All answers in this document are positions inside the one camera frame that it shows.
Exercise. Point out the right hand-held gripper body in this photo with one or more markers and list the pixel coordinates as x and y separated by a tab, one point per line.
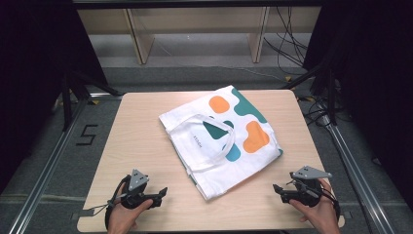
307	185

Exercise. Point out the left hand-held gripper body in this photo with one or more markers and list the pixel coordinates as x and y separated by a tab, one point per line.
136	187

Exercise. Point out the white tote bag coloured shapes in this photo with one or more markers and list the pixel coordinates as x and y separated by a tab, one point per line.
207	146

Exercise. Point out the person's left hand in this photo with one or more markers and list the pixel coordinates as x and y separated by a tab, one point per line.
125	214

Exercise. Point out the person's right hand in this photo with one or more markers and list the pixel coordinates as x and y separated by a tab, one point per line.
319	216

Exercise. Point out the black metal stand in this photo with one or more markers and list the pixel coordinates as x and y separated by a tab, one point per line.
67	100
330	94

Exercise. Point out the black curtain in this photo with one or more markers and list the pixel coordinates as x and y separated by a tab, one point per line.
32	81
380	81

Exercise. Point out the light wooden bench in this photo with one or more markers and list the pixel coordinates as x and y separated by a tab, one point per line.
142	39

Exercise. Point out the aluminium floor rail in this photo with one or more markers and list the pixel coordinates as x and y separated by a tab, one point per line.
357	175
45	172

